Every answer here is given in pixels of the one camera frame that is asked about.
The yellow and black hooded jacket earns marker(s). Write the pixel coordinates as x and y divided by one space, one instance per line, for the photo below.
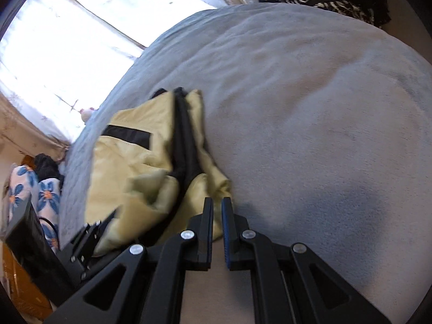
135 162

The rolled blue floral blanket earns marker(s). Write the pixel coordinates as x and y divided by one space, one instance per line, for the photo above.
45 192

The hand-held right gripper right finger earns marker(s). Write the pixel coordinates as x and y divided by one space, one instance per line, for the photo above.
227 224

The black and white patterned cloth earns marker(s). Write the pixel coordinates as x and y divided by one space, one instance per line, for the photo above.
330 3

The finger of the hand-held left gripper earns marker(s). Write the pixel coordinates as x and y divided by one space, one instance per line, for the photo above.
86 243

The white leaf print curtain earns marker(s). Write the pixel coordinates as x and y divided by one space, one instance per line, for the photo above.
141 0

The blue-grey fleece bed blanket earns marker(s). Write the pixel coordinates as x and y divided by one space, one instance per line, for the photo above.
303 108

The beige curtain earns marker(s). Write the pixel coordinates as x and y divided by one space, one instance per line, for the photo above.
23 131

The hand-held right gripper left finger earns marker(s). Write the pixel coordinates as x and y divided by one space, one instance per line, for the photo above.
207 224

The pink plush toy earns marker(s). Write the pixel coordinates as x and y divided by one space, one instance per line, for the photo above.
87 114

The dark clothes pile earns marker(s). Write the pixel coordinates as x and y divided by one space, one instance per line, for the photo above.
47 165

